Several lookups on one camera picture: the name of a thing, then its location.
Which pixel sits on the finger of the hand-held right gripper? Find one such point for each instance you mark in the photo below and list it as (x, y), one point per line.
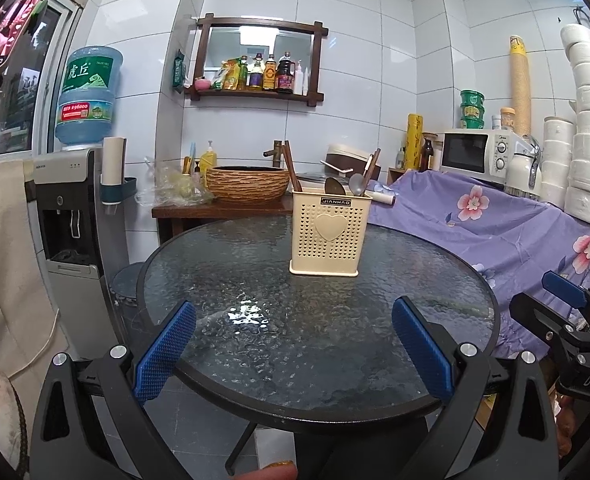
(567, 290)
(540, 320)

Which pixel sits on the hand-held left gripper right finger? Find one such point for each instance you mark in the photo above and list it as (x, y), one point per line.
(420, 345)

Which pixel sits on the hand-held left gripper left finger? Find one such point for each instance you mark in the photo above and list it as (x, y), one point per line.
(167, 350)

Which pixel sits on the cream perforated utensil holder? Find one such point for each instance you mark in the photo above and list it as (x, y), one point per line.
(330, 240)

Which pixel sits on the person's left hand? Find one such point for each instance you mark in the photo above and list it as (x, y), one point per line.
(270, 471)

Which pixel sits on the grey round stool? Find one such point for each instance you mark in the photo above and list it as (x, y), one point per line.
(125, 285)

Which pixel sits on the purple floral cloth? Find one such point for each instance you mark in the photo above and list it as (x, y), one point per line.
(500, 240)

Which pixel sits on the round glass table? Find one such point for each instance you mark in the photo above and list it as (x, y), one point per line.
(275, 360)

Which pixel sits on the grey water dispenser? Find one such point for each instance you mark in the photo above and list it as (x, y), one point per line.
(75, 270)

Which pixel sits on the white electric kettle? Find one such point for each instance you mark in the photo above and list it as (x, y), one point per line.
(522, 172)

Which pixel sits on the white pan with glass lid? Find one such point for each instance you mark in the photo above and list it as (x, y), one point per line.
(382, 196)

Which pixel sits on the stacks of white paper bowls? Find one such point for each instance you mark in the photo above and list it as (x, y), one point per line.
(585, 135)

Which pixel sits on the white microwave oven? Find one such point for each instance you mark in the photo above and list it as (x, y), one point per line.
(477, 155)

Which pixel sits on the clear plastic bag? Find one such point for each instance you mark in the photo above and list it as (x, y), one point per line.
(175, 187)

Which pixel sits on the small wooden box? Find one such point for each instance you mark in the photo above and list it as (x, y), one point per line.
(395, 176)

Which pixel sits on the glass jar with beige lid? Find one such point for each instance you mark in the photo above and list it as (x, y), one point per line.
(507, 121)

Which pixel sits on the beige towel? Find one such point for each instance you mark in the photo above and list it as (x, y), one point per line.
(5, 270)

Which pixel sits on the small white jar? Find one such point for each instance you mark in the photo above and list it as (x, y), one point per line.
(496, 123)

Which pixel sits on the woven pattern sink basin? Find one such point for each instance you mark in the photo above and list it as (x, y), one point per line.
(247, 185)

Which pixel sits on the brown glass bottle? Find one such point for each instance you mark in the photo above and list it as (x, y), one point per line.
(427, 156)

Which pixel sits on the yellow dish soap bottle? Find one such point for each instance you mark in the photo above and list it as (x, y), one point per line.
(207, 161)

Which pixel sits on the blue toothbrush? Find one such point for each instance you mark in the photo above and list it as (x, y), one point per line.
(190, 157)

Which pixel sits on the white paper cup tube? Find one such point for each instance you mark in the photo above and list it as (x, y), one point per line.
(112, 160)

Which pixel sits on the brown white rice cooker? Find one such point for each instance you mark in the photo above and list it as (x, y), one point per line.
(345, 157)

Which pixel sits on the yellow wrap roll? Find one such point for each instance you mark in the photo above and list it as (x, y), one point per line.
(415, 142)

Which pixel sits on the tall stack of paper cups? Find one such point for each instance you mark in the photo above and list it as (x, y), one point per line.
(520, 85)

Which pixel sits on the bamboo style faucet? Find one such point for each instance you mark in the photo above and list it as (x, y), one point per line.
(277, 152)

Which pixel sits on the blue water jug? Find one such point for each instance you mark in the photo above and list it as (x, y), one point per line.
(89, 97)

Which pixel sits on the pink soap dish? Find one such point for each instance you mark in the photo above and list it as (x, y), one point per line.
(201, 83)

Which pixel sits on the wooden framed mirror shelf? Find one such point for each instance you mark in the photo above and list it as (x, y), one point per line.
(260, 96)

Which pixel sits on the green hanging packet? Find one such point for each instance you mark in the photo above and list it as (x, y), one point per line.
(177, 72)

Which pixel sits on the metal framed window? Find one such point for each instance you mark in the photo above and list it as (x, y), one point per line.
(25, 110)

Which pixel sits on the yellow green seasoning packets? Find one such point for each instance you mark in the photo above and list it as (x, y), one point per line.
(230, 76)

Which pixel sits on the purple label sauce bottle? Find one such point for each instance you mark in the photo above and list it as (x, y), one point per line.
(256, 75)

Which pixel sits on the white squeeze bottle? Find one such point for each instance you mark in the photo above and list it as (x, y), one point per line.
(299, 79)

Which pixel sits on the yellow label oil bottle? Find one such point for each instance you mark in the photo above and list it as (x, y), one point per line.
(271, 75)

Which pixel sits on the dark soy sauce bottle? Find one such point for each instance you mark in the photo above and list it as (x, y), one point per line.
(285, 76)

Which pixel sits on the teal wall holder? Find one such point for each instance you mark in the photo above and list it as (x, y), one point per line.
(122, 190)

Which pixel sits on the tablet screen on mount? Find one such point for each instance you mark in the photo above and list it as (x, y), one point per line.
(10, 20)

